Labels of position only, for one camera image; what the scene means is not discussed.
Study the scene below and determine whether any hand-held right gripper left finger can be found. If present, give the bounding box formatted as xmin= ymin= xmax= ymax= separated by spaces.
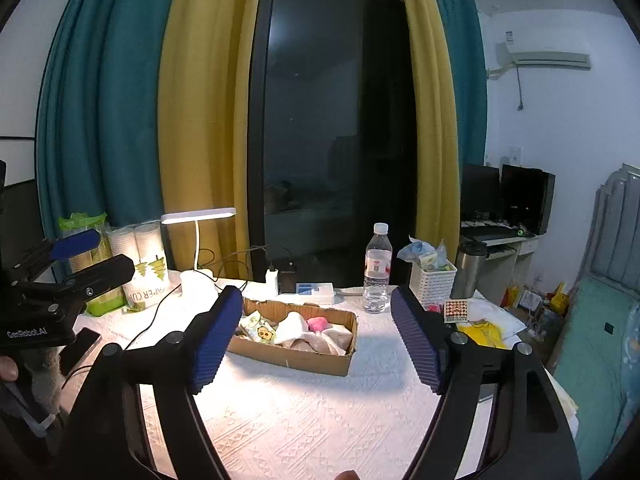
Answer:
xmin=62 ymin=285 xmax=244 ymax=480

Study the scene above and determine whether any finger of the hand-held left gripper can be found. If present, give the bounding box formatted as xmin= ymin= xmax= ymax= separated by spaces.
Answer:
xmin=20 ymin=254 xmax=136 ymax=311
xmin=10 ymin=230 xmax=99 ymax=273

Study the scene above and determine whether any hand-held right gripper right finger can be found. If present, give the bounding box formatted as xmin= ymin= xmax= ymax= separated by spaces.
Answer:
xmin=390 ymin=285 xmax=576 ymax=480

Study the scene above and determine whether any avocado print tissue pack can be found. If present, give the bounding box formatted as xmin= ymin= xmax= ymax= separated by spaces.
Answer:
xmin=239 ymin=311 xmax=278 ymax=343

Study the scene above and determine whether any white towel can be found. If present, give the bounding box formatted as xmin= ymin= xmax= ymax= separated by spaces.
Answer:
xmin=274 ymin=311 xmax=352 ymax=356

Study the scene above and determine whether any cardboard box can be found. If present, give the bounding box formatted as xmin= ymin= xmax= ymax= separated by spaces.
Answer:
xmin=227 ymin=297 xmax=359 ymax=377

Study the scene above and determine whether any brown paper cups green pack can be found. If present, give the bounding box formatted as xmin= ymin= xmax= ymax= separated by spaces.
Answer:
xmin=57 ymin=212 xmax=127 ymax=317

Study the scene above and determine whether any white paper cups pack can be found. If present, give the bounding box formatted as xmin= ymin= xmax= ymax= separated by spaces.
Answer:
xmin=107 ymin=220 xmax=173 ymax=312

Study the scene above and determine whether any patterned cube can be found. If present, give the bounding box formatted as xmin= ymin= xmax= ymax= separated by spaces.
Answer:
xmin=444 ymin=299 xmax=470 ymax=323

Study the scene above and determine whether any white plastic basket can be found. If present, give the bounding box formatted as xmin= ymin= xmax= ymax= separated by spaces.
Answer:
xmin=409 ymin=260 xmax=458 ymax=307

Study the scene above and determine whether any black smartphone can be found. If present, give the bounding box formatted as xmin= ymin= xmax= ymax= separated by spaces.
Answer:
xmin=59 ymin=327 xmax=103 ymax=376

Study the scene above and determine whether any white desk lamp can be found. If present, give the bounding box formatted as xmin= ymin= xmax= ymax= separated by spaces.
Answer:
xmin=161 ymin=207 xmax=237 ymax=308

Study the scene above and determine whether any yellow printed bag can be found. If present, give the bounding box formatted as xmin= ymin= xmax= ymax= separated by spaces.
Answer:
xmin=457 ymin=321 xmax=516 ymax=348

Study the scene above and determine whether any clear water bottle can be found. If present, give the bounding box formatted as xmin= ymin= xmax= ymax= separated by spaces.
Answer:
xmin=363 ymin=222 xmax=392 ymax=314

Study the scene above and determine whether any bundle of small packets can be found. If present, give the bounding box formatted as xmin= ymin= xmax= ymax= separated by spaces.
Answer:
xmin=397 ymin=235 xmax=451 ymax=272

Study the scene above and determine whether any steel thermos cup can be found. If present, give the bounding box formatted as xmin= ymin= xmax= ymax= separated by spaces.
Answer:
xmin=450 ymin=240 xmax=488 ymax=300

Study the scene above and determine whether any white paper bag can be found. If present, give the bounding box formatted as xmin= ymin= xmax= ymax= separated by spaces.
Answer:
xmin=467 ymin=299 xmax=528 ymax=336

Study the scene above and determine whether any black power adapter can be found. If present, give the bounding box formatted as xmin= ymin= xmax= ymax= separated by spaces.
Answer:
xmin=278 ymin=259 xmax=297 ymax=295

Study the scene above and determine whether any white blue box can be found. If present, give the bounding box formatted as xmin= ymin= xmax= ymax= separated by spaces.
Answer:
xmin=295 ymin=282 xmax=335 ymax=306

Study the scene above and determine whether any white computer desk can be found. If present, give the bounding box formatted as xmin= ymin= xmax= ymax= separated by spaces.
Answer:
xmin=460 ymin=232 xmax=538 ymax=307

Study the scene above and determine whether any black keyboard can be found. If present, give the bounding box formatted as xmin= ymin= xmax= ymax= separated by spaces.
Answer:
xmin=462 ymin=225 xmax=521 ymax=242

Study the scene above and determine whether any wide teal curtain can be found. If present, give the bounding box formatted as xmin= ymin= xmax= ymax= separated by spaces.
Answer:
xmin=35 ymin=0 xmax=183 ymax=243

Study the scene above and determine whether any black computer monitor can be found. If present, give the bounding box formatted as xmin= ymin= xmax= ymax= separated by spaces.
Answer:
xmin=460 ymin=162 xmax=501 ymax=221
xmin=500 ymin=164 xmax=556 ymax=236

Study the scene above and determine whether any teal bed sheet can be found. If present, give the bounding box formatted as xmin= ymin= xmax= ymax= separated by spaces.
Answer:
xmin=552 ymin=280 xmax=640 ymax=476

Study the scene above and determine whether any wide yellow curtain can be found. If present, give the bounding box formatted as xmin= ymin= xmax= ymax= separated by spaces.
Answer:
xmin=157 ymin=0 xmax=271 ymax=281

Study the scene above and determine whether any narrow yellow curtain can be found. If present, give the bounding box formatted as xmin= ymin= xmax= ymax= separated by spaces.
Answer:
xmin=390 ymin=0 xmax=461 ymax=261

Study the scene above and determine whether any dark glass window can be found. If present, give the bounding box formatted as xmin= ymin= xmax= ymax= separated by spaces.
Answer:
xmin=247 ymin=0 xmax=418 ymax=286

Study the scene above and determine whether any grey padded headboard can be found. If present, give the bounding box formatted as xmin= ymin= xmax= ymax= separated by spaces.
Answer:
xmin=575 ymin=162 xmax=640 ymax=288

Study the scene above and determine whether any narrow teal curtain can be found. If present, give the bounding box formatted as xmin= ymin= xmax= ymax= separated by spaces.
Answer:
xmin=430 ymin=0 xmax=488 ymax=233

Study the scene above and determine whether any white air conditioner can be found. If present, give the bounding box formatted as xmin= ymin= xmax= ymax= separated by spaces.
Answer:
xmin=495 ymin=27 xmax=592 ymax=72

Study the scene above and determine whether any black cable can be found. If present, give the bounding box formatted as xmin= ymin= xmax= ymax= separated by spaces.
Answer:
xmin=125 ymin=245 xmax=292 ymax=352

